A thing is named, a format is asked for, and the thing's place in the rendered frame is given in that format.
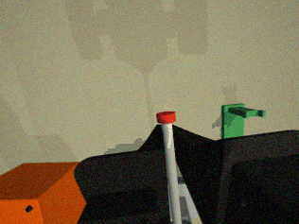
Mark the grey pin with red cap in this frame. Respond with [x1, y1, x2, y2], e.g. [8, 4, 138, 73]
[156, 112, 182, 224]

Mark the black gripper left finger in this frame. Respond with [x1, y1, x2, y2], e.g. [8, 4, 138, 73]
[74, 124, 170, 224]

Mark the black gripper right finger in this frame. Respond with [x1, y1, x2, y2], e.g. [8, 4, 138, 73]
[172, 125, 299, 224]

